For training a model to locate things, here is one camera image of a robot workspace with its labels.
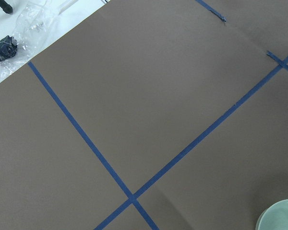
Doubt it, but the pale green bowl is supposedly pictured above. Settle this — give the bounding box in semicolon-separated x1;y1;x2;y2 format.
255;199;288;230

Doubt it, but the dark folded umbrella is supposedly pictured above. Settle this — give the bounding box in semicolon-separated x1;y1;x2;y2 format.
0;36;18;62

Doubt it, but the crumpled clear plastic wrap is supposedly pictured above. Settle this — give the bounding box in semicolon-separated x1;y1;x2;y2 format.
0;0;59;83

